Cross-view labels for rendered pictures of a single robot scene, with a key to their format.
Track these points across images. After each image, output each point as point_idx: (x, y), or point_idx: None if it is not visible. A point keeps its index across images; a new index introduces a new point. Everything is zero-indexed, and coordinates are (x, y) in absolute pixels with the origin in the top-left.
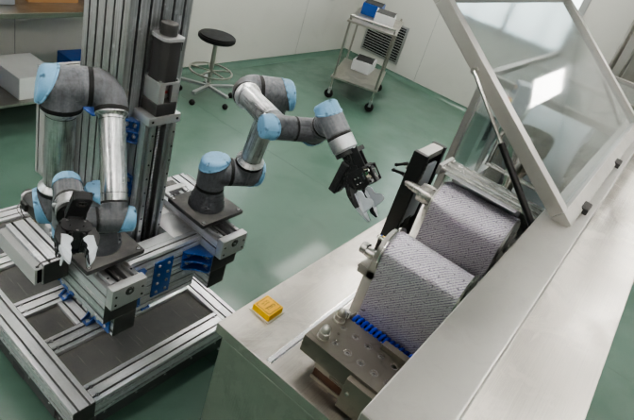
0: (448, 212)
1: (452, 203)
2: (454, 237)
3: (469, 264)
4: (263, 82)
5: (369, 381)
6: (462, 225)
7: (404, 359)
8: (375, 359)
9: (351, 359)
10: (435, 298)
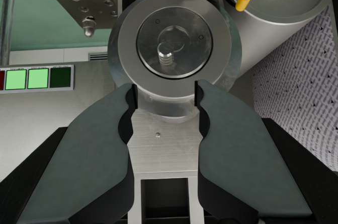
0: (312, 137)
1: (329, 158)
2: (285, 97)
3: (261, 76)
4: None
5: None
6: (287, 130)
7: (115, 0)
8: None
9: None
10: None
